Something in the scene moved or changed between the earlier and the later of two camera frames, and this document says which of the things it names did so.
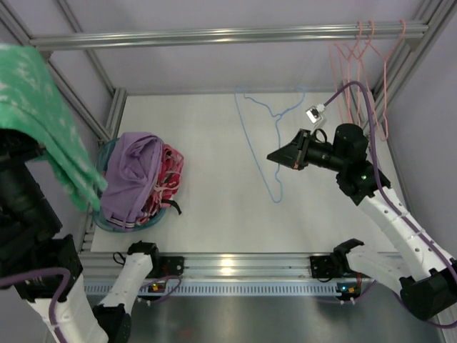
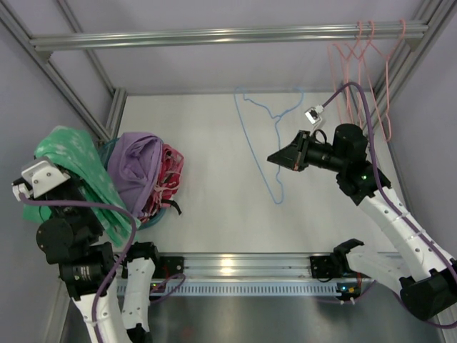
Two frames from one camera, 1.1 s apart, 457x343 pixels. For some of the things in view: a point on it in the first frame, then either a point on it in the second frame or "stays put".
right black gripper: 303,150 stays put
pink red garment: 171,169 stays put
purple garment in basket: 132,168 stays put
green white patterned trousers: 32,100 to 76,152
